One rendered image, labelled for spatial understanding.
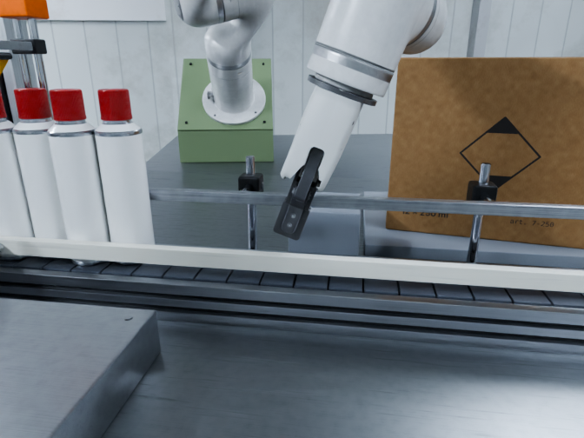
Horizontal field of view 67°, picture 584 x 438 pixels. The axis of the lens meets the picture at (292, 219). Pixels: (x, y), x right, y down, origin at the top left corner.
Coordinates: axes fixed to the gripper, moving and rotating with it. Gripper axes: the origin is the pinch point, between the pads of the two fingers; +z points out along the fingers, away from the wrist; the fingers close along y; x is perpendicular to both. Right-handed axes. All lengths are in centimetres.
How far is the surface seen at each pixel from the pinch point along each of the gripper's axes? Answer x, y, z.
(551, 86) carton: 26.1, -19.9, -24.3
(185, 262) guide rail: -9.4, 4.3, 7.9
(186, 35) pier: -113, -253, 5
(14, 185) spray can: -32.3, 1.7, 8.5
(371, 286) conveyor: 10.9, 3.1, 2.8
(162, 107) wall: -124, -272, 61
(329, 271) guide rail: 5.9, 4.3, 2.4
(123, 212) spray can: -18.5, 2.0, 6.2
